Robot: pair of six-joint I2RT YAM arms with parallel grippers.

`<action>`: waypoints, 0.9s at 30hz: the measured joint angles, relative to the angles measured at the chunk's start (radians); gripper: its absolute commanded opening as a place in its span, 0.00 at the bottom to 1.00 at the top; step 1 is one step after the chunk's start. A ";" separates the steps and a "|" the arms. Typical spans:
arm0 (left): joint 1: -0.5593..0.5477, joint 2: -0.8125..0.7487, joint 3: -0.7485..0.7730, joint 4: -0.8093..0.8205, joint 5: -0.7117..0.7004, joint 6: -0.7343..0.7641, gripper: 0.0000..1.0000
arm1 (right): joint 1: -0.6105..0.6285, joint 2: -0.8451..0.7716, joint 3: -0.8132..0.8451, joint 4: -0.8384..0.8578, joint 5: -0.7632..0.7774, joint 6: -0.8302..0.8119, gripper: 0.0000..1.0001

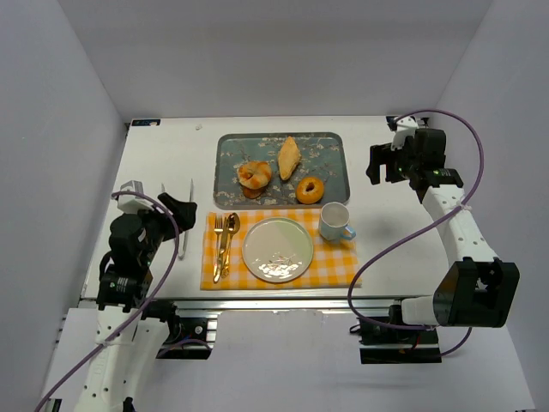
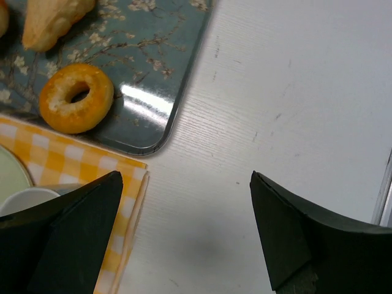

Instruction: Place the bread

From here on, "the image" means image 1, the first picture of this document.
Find silver metal tongs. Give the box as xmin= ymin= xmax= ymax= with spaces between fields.
xmin=157 ymin=181 xmax=197 ymax=260

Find round twisted bread roll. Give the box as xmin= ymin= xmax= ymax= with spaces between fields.
xmin=238 ymin=161 xmax=272 ymax=190

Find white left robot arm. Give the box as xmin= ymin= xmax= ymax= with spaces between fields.
xmin=75 ymin=192 xmax=197 ymax=411

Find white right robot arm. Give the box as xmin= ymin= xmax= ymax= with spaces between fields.
xmin=366 ymin=129 xmax=520 ymax=328

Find small brown bread piece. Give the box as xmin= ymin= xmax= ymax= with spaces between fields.
xmin=242 ymin=186 xmax=264 ymax=199

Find gold fork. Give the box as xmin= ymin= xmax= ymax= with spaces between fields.
xmin=213 ymin=214 xmax=224 ymax=283

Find gold spoon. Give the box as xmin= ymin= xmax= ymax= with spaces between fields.
xmin=221 ymin=213 xmax=240 ymax=278

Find blue floral tray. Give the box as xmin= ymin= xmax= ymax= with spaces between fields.
xmin=213 ymin=131 xmax=352 ymax=210

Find gold knife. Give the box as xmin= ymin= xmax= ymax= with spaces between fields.
xmin=216 ymin=217 xmax=230 ymax=280

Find orange glazed donut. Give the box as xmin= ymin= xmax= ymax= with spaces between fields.
xmin=296 ymin=177 xmax=324 ymax=204

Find long flat pastry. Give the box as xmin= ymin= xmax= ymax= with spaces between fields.
xmin=278 ymin=136 xmax=301 ymax=181

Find white round plate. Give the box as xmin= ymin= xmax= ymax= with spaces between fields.
xmin=242 ymin=217 xmax=314 ymax=284

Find blue label sticker left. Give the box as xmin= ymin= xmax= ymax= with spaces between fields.
xmin=130 ymin=119 xmax=160 ymax=127

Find yellow checkered placemat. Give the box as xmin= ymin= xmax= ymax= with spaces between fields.
xmin=201 ymin=209 xmax=359 ymax=290

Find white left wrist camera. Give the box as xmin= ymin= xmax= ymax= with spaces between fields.
xmin=117 ymin=180 xmax=148 ymax=214

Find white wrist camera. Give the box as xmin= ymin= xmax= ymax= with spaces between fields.
xmin=117 ymin=180 xmax=148 ymax=214
xmin=386 ymin=116 xmax=427 ymax=151

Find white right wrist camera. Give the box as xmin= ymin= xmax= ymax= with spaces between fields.
xmin=386 ymin=116 xmax=427 ymax=151

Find white mug blue handle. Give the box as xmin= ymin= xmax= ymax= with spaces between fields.
xmin=318 ymin=202 xmax=356 ymax=243

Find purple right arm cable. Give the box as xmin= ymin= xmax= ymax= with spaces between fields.
xmin=347 ymin=109 xmax=486 ymax=358

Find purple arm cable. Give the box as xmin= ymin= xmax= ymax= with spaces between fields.
xmin=33 ymin=191 xmax=214 ymax=412
xmin=347 ymin=109 xmax=486 ymax=358

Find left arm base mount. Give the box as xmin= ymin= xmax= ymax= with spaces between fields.
xmin=142 ymin=300 xmax=213 ymax=361

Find aluminium table edge rail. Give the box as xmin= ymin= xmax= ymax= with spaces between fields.
xmin=76 ymin=295 xmax=447 ymax=313

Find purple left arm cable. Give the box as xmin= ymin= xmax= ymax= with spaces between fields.
xmin=33 ymin=191 xmax=214 ymax=412

